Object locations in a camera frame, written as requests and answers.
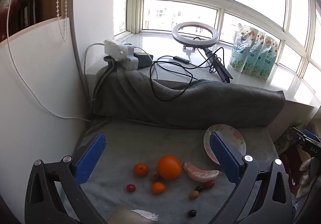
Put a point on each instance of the white window frame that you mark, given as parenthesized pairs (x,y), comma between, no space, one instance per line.
(223,5)

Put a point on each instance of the large orange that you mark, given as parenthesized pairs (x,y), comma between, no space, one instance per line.
(169,167)

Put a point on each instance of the dark purple grape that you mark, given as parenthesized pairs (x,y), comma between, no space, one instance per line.
(200,188)
(192,212)

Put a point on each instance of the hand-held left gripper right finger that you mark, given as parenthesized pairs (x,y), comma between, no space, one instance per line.
(224,157)

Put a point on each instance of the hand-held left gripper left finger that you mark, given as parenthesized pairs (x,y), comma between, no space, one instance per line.
(90,158)

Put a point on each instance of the red cherry tomato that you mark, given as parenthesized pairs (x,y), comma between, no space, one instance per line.
(130,188)
(210,184)

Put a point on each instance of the white windowsill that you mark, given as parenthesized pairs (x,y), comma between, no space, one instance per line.
(160,43)

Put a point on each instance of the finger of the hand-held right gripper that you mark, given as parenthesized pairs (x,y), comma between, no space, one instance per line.
(298,135)
(311,135)

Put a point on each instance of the black power brick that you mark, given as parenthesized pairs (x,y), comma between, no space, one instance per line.
(144,59)

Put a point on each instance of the small tangerine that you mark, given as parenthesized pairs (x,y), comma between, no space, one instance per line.
(141,169)
(158,187)

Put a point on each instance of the dark grey pillow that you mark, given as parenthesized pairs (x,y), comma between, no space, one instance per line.
(213,108)

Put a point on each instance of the blue striped cloth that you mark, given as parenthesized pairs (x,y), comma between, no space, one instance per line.
(294,205)

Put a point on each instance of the white fluffy cloth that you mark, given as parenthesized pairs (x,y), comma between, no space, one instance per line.
(146,214)

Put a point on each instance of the person's right hand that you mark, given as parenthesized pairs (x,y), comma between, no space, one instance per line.
(311,176)

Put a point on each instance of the wooden bookshelf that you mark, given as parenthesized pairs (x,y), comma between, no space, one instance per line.
(30,0)

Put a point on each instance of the small brown kiwi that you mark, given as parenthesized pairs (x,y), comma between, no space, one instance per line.
(155,176)

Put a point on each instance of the peeled pomelo segment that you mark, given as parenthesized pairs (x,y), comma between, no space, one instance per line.
(199,175)

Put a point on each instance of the black folded tripod stand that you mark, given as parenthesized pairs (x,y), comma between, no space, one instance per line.
(219,68)

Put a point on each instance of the yellow-green cherry tomato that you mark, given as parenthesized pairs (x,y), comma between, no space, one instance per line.
(193,194)

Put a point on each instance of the floral white plate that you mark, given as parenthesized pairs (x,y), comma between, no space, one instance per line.
(232,135)

